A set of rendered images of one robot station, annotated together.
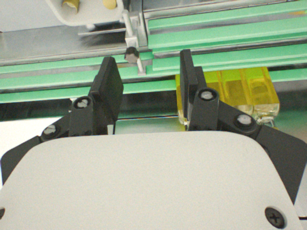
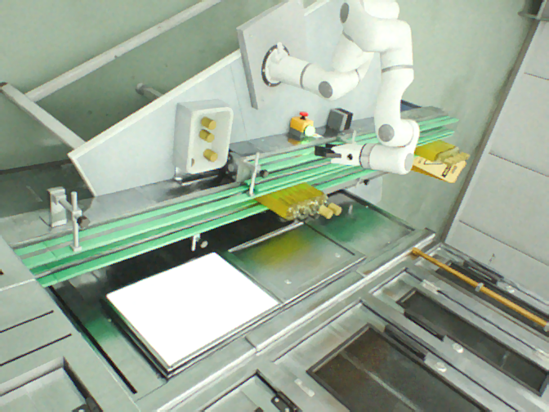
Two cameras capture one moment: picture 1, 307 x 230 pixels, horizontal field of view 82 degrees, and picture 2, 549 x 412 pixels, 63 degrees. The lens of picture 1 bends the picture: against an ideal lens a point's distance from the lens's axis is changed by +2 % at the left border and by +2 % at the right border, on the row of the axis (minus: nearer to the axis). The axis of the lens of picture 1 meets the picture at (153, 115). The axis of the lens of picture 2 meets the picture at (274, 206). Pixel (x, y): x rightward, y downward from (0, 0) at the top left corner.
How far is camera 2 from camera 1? 1.39 m
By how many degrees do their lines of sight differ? 55
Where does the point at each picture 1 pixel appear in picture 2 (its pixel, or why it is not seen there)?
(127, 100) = (216, 244)
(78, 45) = (192, 190)
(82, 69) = (207, 203)
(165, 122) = (266, 240)
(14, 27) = (113, 188)
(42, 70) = (174, 211)
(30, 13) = (138, 172)
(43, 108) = (134, 277)
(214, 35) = (286, 163)
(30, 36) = (137, 192)
